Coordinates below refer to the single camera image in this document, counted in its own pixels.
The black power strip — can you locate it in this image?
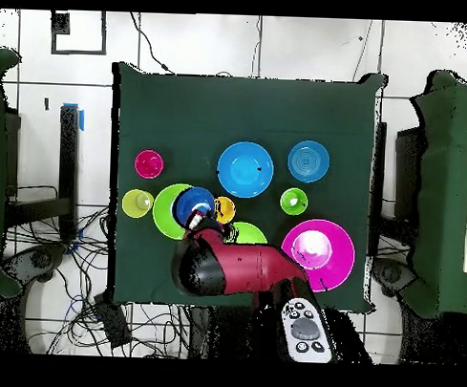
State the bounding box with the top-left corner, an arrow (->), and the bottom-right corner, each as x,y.
92,292 -> 134,350

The green bowl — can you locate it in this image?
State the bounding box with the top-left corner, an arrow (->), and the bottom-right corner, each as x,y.
151,183 -> 195,242
225,220 -> 268,246

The translucent light blue bowl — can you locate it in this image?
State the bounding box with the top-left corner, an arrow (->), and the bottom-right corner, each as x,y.
286,139 -> 331,184

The small dark blue bowl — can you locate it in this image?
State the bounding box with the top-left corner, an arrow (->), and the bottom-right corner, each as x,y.
173,185 -> 218,228

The translucent yellow cup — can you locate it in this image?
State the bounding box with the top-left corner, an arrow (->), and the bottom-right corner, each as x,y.
121,187 -> 157,220

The tangle of black cables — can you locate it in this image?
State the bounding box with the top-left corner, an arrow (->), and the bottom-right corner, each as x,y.
0,202 -> 196,359

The dark green tablecloth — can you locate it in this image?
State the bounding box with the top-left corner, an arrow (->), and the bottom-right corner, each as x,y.
103,60 -> 388,314

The black floor cable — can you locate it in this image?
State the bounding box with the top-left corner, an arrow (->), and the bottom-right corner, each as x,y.
126,12 -> 177,75

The black stand frame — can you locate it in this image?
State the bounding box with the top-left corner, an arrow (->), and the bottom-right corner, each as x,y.
4,102 -> 82,241
371,120 -> 428,250

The orange cup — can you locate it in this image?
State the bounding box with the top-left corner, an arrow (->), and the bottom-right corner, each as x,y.
213,195 -> 237,226

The blue tape strip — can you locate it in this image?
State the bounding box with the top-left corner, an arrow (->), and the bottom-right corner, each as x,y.
61,101 -> 86,132

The red cup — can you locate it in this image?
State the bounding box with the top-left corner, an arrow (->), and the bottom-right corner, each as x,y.
133,148 -> 166,181

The black pedestal leg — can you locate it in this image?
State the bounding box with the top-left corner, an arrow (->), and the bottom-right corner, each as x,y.
0,240 -> 70,287
371,256 -> 421,300

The green cup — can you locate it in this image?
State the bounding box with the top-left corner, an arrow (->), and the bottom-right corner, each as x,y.
279,186 -> 310,217

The large pink bowl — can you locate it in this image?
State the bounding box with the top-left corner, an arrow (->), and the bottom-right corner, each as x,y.
279,216 -> 358,294

